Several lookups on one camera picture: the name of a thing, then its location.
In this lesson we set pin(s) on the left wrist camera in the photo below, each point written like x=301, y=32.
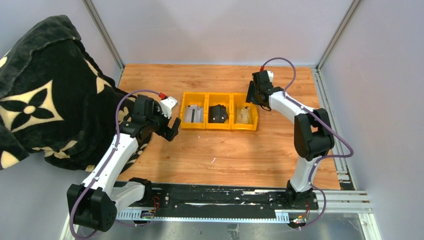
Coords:
x=167, y=105

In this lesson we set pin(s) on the silver card holder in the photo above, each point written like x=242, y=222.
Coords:
x=194, y=113

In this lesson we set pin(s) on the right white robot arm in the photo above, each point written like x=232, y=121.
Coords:
x=312, y=136

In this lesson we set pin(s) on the black card holder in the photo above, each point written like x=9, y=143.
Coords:
x=217, y=114

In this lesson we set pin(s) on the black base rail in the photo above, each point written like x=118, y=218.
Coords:
x=219, y=203

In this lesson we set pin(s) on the yellow three-compartment bin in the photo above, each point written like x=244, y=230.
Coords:
x=231, y=101

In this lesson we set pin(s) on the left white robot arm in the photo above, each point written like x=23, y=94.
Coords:
x=96, y=202

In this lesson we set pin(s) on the tan card holder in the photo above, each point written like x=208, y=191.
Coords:
x=244, y=116

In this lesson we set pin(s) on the black floral blanket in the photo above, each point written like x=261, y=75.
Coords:
x=55, y=100

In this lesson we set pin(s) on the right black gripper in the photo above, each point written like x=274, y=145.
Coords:
x=251, y=95

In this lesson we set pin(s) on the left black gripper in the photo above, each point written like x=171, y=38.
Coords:
x=157, y=111

